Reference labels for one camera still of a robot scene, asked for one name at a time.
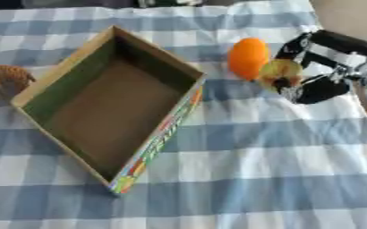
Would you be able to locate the open cardboard box green inside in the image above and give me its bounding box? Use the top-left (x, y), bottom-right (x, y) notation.
top-left (9, 25), bottom-right (208, 195)

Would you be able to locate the brown soft toy animal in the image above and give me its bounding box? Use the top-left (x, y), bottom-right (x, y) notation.
top-left (0, 64), bottom-right (38, 99)

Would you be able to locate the orange toy fruit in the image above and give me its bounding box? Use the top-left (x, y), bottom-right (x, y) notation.
top-left (226, 37), bottom-right (271, 81)

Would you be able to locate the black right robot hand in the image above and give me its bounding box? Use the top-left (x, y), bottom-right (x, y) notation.
top-left (272, 29), bottom-right (367, 106)

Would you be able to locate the yellow-green toy apple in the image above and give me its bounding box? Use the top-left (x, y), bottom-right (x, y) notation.
top-left (257, 58), bottom-right (304, 91)

